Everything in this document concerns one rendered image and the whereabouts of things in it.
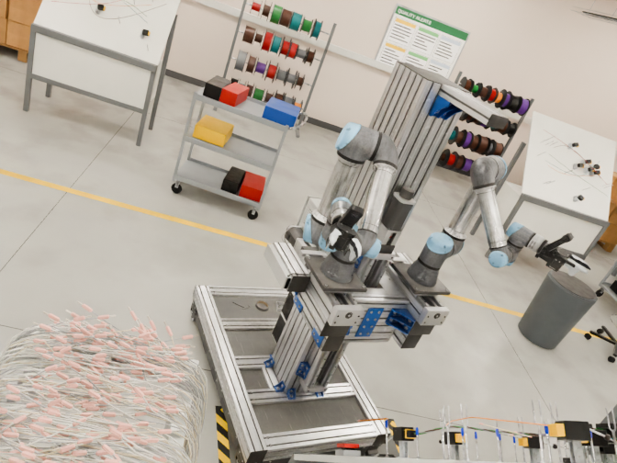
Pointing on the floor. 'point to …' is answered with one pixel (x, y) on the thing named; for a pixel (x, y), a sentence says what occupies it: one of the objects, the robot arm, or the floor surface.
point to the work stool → (605, 340)
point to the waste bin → (555, 309)
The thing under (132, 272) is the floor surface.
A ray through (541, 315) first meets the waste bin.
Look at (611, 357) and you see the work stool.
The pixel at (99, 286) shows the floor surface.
